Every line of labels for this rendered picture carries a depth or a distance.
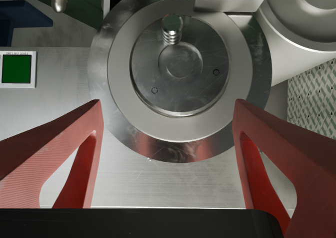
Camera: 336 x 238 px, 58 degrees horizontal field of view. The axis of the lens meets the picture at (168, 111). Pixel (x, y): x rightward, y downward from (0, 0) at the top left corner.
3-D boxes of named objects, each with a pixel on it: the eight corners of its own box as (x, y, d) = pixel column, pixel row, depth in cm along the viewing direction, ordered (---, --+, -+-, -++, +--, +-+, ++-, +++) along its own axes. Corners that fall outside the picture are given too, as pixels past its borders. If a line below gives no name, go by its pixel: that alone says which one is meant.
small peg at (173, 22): (164, 36, 19) (158, 15, 20) (165, 48, 22) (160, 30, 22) (185, 30, 19) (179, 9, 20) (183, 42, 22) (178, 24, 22)
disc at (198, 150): (284, -7, 24) (259, 177, 23) (282, -4, 25) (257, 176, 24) (103, -34, 25) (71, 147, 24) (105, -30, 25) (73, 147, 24)
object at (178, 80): (144, 127, 22) (116, 29, 22) (147, 128, 24) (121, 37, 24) (244, 98, 22) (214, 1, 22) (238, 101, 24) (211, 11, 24)
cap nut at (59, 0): (65, -15, 57) (64, 8, 56) (72, -6, 60) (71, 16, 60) (46, -15, 57) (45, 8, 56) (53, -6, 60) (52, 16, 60)
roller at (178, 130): (262, 8, 24) (242, 153, 23) (215, 72, 50) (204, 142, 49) (119, -13, 24) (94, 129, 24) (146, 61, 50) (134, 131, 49)
